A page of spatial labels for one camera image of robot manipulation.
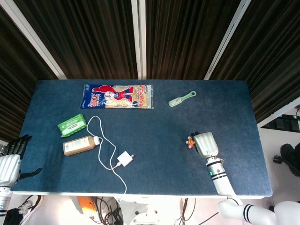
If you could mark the orange device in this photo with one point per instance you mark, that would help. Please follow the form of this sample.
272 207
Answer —
85 204

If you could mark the blue table cloth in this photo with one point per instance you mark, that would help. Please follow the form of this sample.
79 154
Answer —
152 131

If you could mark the small orange toy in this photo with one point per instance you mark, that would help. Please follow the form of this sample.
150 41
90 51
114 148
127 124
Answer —
190 141

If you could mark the black equipment with green lights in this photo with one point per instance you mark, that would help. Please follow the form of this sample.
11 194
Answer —
284 122

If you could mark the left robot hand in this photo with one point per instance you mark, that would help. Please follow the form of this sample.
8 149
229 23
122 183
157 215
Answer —
8 167

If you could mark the white frame beam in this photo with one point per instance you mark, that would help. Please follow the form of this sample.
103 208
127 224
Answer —
276 112

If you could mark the dark pleated curtain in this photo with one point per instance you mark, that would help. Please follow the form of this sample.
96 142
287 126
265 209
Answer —
93 39

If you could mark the brown liquid bottle white cap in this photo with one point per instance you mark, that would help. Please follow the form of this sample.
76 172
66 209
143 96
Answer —
78 145

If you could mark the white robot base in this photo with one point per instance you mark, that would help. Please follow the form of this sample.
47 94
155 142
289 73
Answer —
145 211

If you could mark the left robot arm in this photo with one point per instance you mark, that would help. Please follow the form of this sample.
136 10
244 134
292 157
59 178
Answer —
3 199

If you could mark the black and white sneaker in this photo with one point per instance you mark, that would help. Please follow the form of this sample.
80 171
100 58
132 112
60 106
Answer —
29 207

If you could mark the green wet wipes pack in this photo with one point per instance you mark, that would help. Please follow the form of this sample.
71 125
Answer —
72 125

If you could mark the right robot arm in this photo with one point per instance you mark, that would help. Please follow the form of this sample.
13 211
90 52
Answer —
219 178

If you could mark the black shoe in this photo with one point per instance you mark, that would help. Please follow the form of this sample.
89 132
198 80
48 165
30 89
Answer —
289 157

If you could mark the white frame post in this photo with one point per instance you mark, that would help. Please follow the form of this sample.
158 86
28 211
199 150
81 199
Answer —
139 39
35 39
226 39

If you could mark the rubber glove package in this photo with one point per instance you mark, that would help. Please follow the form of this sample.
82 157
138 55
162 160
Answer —
117 96

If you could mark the white charger adapter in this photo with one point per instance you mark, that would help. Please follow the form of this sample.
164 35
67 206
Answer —
125 159

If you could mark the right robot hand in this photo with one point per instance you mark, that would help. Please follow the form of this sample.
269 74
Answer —
206 144

